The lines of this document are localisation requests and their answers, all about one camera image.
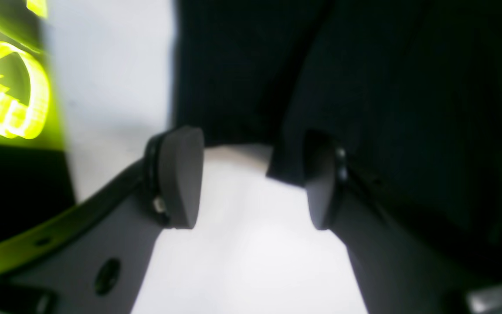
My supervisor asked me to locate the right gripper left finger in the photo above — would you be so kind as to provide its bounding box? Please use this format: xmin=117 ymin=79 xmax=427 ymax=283
xmin=0 ymin=126 xmax=204 ymax=314

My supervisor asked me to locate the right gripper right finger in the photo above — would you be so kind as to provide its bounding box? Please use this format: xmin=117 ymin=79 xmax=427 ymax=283
xmin=303 ymin=130 xmax=502 ymax=314

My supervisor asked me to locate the black T-shirt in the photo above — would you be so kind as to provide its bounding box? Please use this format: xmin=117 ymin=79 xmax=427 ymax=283
xmin=175 ymin=0 xmax=502 ymax=276

